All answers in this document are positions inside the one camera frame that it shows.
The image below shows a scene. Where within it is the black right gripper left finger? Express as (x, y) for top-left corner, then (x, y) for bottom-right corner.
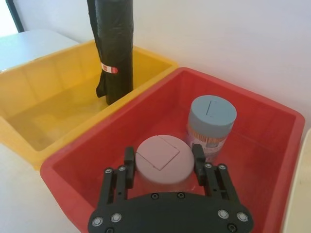
(98, 146), (136, 209)

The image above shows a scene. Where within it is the red plastic bin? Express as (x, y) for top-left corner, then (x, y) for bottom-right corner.
(40, 67), (306, 233)

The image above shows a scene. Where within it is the yellow plastic bin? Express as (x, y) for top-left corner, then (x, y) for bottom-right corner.
(0, 40), (179, 171)

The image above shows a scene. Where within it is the jar with blue lid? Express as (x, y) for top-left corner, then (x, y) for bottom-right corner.
(185, 95), (238, 162)

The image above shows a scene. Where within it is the black frame strip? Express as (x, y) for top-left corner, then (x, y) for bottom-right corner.
(4, 0), (25, 33)

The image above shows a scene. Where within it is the jar with pink lid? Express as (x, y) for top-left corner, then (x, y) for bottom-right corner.
(135, 135), (195, 195)

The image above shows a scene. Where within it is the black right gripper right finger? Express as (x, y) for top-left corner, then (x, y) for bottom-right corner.
(191, 144), (241, 203)

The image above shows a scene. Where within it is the black bag roll with label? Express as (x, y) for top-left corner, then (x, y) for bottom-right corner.
(86, 0), (135, 106)

